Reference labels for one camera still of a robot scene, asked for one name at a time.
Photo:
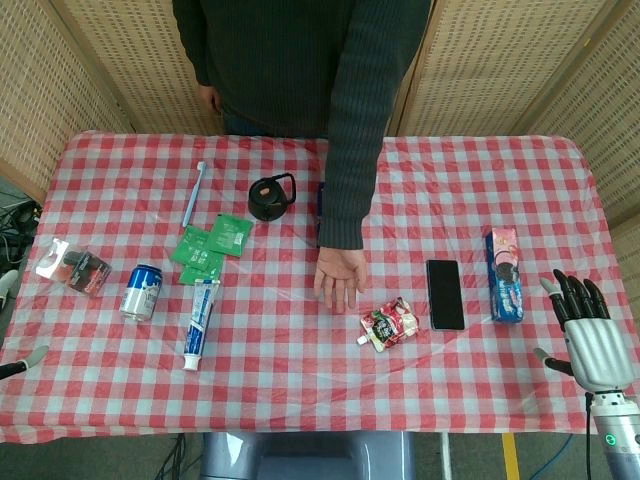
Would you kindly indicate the woven folding screen panel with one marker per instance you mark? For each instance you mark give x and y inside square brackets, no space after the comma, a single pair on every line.
[150,65]
[45,90]
[600,150]
[490,65]

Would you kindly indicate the robot right silver arm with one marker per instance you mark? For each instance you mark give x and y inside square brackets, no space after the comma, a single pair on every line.
[617,435]

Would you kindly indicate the light blue toothbrush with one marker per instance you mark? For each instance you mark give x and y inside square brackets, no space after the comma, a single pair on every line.
[194,192]

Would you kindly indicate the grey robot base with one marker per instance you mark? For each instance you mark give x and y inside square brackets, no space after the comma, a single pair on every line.
[305,457]

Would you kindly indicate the robot right five-finger hand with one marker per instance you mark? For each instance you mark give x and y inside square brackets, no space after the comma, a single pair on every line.
[597,345]

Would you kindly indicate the person's open right hand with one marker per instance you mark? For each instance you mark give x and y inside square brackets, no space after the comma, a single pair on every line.
[340,277]

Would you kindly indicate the blue white drink can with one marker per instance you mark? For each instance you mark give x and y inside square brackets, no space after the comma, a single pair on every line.
[142,292]

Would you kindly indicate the blue pink cookie box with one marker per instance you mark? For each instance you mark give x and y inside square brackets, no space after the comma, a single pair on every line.
[505,275]

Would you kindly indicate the black cast iron teapot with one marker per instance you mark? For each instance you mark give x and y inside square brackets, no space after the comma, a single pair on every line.
[269,199]

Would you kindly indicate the red white checkered tablecloth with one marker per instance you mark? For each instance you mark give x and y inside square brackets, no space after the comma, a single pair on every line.
[300,375]

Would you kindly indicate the large green sachet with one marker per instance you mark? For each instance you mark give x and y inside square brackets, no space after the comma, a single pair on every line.
[230,235]

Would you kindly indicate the person's left hand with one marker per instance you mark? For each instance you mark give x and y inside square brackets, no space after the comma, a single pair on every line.
[210,100]

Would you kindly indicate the person's dark sweater torso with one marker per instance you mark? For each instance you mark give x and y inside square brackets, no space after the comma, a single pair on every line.
[265,65]

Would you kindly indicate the black smartphone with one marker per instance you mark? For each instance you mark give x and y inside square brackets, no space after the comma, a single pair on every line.
[445,294]

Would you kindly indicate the person's right sleeved forearm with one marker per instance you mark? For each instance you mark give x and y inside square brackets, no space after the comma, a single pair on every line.
[360,125]

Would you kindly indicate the black red packaged box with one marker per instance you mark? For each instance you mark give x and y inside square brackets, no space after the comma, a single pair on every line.
[75,270]

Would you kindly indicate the red white jelly pouch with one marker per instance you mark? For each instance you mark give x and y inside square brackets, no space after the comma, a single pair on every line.
[392,325]

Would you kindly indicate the small green sachet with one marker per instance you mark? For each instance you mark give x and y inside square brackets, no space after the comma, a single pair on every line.
[200,274]
[191,247]

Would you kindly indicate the blue white toothpaste tube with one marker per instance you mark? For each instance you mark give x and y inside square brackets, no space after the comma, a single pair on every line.
[199,320]

